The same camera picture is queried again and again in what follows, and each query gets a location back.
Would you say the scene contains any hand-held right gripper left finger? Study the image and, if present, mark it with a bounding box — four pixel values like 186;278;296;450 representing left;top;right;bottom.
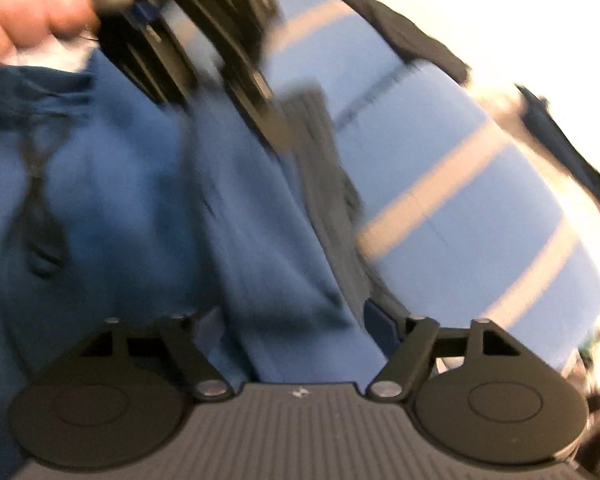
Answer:
80;309;229;402

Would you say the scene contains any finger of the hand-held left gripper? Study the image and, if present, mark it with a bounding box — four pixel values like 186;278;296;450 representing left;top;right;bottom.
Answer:
99;4;202;107
200;50;302;155

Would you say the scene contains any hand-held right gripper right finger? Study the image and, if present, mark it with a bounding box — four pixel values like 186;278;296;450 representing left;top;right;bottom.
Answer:
364;302;524;402

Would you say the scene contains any blue fleece jacket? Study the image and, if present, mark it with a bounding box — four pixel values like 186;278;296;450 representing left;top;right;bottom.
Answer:
0;50;396;466

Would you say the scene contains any person's left hand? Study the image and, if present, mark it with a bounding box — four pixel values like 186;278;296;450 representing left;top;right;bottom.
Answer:
0;0;102;67

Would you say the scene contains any large blue striped pillow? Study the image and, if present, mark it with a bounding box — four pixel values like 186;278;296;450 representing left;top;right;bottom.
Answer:
325;60;600;373

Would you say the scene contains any dark navy garment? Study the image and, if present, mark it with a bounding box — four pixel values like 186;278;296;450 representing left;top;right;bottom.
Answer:
300;0;476;83

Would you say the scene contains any dark cloth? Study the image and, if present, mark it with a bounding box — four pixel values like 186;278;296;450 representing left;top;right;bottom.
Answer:
517;84;600;231

